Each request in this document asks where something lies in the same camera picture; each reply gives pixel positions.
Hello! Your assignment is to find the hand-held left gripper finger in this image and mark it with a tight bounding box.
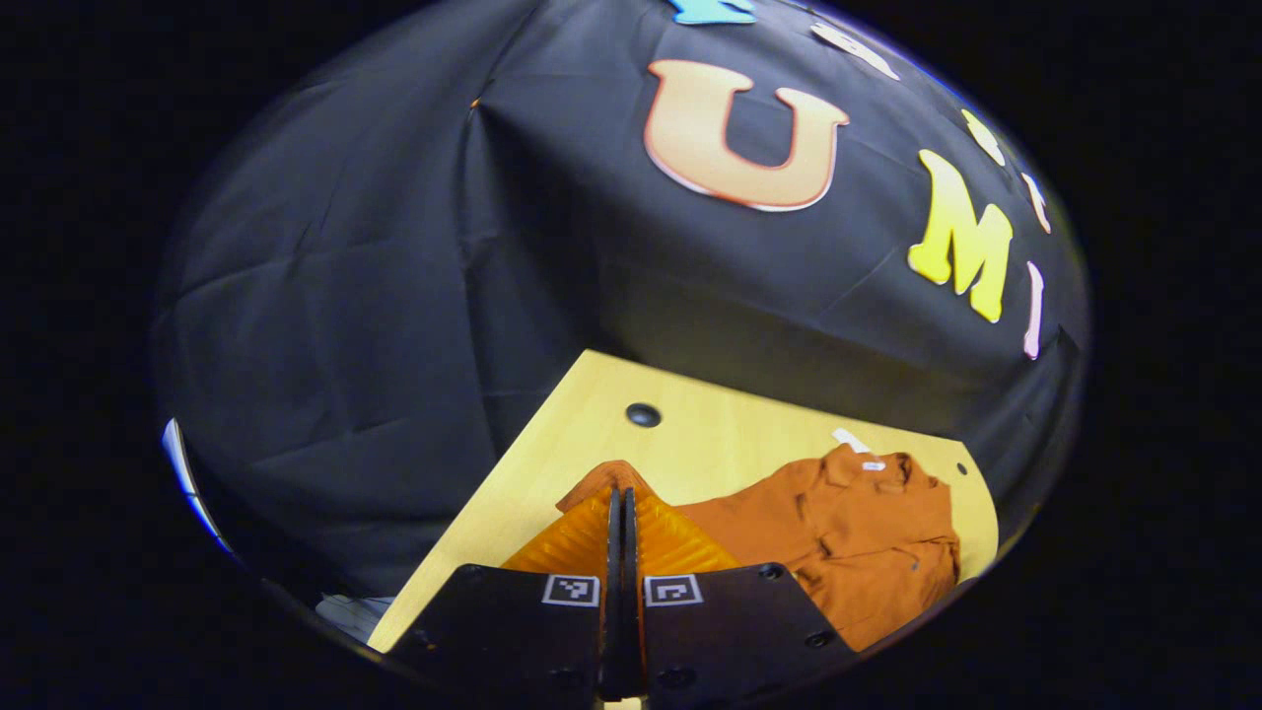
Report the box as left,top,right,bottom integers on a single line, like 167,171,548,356
385,486,622,710
623,488,859,710

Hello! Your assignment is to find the light grey cloth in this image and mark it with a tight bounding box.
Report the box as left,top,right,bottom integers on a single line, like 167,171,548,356
315,594,395,644

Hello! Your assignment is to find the orange button shirt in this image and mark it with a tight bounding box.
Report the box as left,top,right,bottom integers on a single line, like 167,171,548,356
555,444,962,654

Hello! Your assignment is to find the black backdrop cloth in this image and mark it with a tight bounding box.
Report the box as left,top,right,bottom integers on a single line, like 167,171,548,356
153,0,1090,603

